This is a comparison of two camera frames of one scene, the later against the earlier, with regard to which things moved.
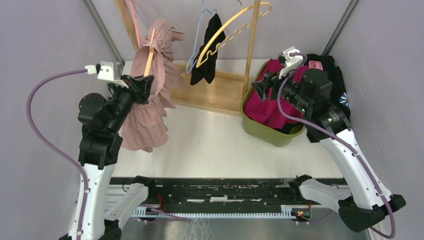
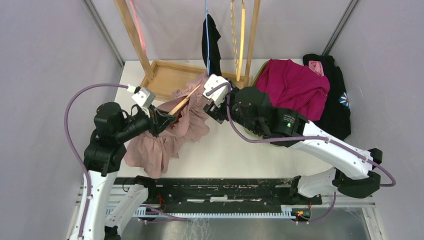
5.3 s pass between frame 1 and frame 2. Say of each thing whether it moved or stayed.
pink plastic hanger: stayed
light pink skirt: moved
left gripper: moved
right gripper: moved
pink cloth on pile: stayed
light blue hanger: moved
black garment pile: stayed
